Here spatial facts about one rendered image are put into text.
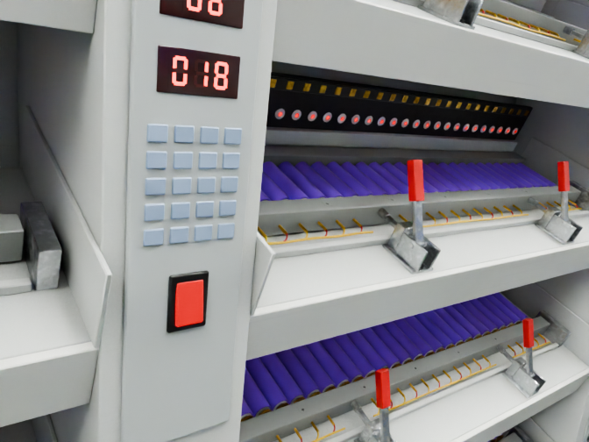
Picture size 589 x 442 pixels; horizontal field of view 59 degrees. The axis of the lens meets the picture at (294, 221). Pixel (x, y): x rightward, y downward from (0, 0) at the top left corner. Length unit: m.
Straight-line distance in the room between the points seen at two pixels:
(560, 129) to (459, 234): 0.35
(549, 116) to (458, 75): 0.44
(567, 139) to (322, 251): 0.52
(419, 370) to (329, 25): 0.41
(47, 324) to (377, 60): 0.26
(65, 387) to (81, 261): 0.07
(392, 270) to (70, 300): 0.25
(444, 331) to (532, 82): 0.34
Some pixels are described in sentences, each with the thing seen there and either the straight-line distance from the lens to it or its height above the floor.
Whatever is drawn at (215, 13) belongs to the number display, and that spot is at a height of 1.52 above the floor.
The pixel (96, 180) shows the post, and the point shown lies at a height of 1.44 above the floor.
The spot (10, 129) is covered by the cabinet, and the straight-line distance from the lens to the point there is 0.46.
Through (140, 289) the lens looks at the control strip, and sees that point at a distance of 0.29.
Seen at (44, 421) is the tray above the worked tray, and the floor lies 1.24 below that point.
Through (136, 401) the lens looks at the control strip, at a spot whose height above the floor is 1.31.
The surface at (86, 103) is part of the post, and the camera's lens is 0.29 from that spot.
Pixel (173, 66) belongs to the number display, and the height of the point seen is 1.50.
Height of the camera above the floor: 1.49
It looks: 14 degrees down
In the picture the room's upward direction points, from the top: 6 degrees clockwise
